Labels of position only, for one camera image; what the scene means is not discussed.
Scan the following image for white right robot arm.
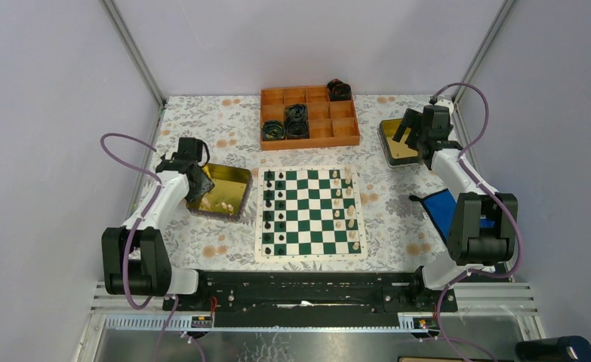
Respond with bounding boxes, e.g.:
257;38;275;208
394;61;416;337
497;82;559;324
392;105;517;311

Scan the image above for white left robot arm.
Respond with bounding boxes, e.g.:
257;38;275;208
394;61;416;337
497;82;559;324
101;137;214;310

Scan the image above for green white chess board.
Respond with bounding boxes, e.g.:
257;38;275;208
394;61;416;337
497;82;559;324
254;164;368;262

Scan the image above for right gold tin box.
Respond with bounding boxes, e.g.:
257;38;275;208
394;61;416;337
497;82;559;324
377;118;420;168

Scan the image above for gold tin box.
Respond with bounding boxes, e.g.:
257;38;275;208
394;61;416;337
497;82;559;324
377;118;420;168
186;164;252;222

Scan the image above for left gold tin box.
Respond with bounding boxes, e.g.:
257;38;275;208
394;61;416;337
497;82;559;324
186;164;252;222

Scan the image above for blue cloth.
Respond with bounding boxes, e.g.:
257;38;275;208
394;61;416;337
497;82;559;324
408;189;495;244

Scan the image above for rolled dark tie left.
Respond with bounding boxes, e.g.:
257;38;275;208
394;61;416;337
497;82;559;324
261;120;286;142

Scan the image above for rolled dark tie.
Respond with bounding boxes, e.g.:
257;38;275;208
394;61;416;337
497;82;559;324
284;103;309;140
327;78;352;102
261;120;286;142

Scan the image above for rolled dark tie top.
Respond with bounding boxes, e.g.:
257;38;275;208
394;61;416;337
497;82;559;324
327;78;352;102

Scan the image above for floral table mat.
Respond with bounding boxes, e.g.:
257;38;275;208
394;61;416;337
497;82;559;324
155;95;446;272

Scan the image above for rolled dark tie middle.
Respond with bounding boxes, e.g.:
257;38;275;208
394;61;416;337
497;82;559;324
284;103;309;140

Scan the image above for orange wooden compartment tray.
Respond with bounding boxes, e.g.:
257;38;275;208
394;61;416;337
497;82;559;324
259;85;361;151

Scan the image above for dark cylinder bottle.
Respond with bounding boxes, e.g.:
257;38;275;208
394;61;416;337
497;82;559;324
515;336;591;362

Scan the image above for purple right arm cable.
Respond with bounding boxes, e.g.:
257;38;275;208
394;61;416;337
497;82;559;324
429;82;526;360

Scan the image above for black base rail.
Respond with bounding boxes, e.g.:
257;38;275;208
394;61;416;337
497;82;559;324
177;271;457;328

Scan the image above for aluminium frame rail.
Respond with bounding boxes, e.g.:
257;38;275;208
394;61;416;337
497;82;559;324
441;282;539;318

